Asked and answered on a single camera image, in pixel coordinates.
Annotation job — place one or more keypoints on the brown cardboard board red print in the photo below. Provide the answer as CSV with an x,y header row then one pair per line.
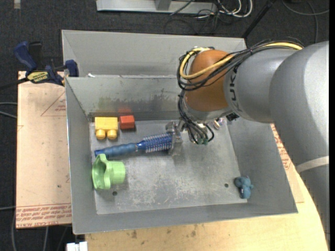
x,y
42,153

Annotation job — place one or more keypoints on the blue toy animal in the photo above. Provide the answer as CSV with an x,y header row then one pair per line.
x,y
244,186

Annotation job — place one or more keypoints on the blue round hairbrush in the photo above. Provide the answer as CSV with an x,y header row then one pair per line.
x,y
123,148

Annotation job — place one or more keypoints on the yellow toy building block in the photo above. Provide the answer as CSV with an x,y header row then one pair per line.
x,y
106,125

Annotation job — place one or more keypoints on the grey metal bin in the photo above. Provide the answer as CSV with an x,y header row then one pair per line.
x,y
170,187

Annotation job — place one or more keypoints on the green plastic cup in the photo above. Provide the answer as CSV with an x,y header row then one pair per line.
x,y
110,172

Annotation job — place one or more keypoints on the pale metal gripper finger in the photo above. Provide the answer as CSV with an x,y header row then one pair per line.
x,y
177,148
170,127

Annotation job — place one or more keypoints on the red toy block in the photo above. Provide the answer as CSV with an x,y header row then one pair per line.
x,y
127,121

